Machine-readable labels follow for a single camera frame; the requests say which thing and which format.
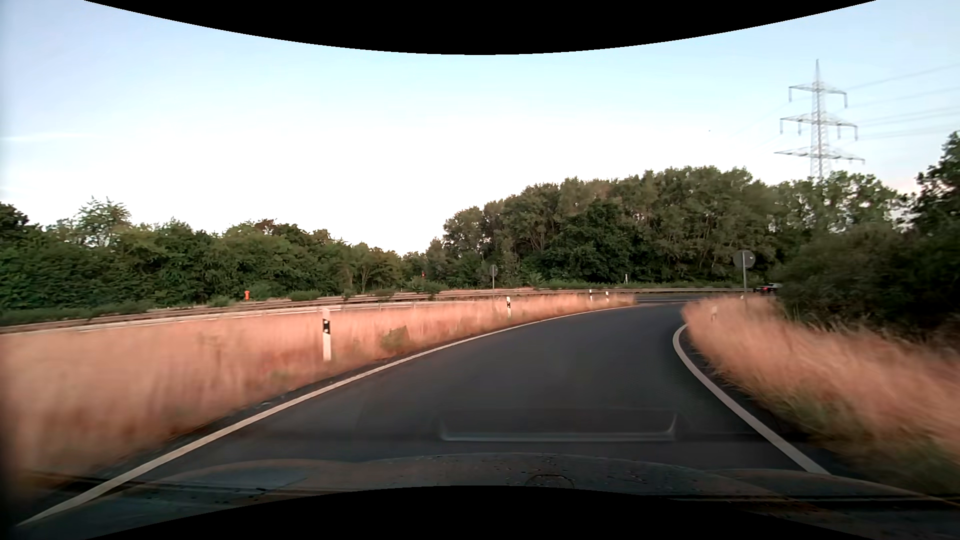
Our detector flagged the dark asphalt road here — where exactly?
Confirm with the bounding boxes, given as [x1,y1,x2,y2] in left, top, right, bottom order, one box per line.
[22,294,856,526]

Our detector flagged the wood of green trees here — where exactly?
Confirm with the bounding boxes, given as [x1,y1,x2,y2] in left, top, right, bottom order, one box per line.
[0,165,912,312]

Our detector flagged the car's own bonnet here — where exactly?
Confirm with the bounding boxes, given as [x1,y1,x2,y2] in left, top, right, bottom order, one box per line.
[15,452,960,538]

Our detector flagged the road markings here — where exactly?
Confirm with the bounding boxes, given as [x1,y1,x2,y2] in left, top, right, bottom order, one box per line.
[16,303,831,526]

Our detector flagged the dry grass verge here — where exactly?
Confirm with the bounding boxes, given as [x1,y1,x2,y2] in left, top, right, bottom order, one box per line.
[0,292,637,489]
[681,295,960,496]

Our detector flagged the steel lattice pylon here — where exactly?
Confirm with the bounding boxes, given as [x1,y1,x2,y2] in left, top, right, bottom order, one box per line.
[774,59,866,181]

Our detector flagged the green bushes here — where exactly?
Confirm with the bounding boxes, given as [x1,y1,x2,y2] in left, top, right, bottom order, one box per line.
[771,131,960,339]

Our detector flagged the metal guard rail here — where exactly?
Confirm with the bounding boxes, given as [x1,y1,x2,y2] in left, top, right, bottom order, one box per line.
[0,287,740,336]

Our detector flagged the overhead wires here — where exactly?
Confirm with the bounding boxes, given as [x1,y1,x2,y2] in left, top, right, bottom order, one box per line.
[821,63,960,142]

